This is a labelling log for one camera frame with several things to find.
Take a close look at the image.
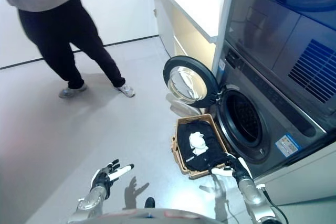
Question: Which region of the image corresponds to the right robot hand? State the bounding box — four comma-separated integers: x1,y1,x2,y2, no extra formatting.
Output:
209,153,250,180

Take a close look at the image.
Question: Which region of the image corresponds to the grey stacked dryer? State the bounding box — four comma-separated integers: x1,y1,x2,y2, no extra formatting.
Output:
223,0,336,133

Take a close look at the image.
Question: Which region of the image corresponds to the blue white appliance sticker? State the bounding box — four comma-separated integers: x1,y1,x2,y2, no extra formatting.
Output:
275,133,300,154

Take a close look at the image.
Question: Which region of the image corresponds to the grey robot torso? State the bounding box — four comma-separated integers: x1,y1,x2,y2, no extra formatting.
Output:
99,207,224,224

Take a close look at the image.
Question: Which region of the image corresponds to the black garment with white print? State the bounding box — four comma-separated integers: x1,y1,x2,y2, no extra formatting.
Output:
177,120,229,172

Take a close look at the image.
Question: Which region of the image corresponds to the round washing machine door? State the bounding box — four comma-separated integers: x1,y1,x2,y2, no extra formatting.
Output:
162,55,224,110

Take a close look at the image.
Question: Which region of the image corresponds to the grey front-load washing machine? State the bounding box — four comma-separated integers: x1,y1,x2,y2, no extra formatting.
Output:
214,48,328,179

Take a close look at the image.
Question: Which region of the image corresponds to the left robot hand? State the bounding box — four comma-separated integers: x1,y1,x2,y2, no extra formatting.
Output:
90,158,135,191

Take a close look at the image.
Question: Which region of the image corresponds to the white counter cabinet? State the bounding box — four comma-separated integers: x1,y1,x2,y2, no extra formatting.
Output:
147,0,227,78

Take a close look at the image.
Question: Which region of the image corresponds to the brown wicker laundry basket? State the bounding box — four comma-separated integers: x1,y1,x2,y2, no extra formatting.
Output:
170,113,233,180

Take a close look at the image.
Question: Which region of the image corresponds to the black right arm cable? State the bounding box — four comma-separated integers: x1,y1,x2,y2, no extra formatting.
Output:
256,183,287,217

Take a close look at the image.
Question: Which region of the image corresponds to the standing person in dark trousers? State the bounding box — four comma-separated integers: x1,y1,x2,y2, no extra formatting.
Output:
0,0,136,99

